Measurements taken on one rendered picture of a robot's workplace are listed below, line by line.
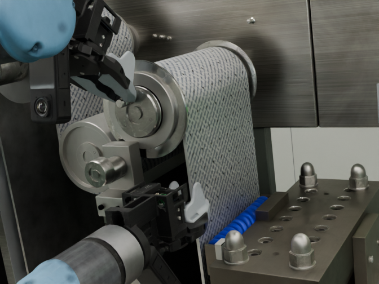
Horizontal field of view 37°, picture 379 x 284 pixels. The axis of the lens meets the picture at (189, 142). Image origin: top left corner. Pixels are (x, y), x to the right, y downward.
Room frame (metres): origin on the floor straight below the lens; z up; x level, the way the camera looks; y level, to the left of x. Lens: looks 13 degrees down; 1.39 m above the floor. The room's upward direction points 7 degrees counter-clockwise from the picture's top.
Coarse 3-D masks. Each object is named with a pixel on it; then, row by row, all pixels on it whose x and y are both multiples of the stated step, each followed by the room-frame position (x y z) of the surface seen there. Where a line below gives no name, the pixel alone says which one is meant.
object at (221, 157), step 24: (240, 120) 0.96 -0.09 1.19; (192, 144) 0.82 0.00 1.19; (216, 144) 0.88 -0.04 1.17; (240, 144) 0.95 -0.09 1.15; (192, 168) 0.81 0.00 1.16; (216, 168) 0.87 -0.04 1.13; (240, 168) 0.94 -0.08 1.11; (216, 192) 0.86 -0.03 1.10; (240, 192) 0.94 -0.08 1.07; (216, 216) 0.85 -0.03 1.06
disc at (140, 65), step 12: (144, 60) 0.82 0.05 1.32; (156, 72) 0.81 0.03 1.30; (168, 72) 0.80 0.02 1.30; (168, 84) 0.80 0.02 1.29; (180, 96) 0.79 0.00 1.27; (108, 108) 0.86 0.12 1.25; (180, 108) 0.80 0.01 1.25; (108, 120) 0.86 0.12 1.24; (180, 120) 0.80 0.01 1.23; (180, 132) 0.80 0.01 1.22; (168, 144) 0.81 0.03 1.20; (144, 156) 0.83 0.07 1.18; (156, 156) 0.82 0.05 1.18
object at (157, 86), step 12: (144, 72) 0.82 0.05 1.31; (144, 84) 0.81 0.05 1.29; (156, 84) 0.80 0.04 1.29; (168, 96) 0.80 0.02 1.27; (168, 108) 0.80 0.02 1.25; (168, 120) 0.80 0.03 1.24; (120, 132) 0.84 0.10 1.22; (156, 132) 0.81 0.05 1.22; (168, 132) 0.80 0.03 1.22; (144, 144) 0.82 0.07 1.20; (156, 144) 0.81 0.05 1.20
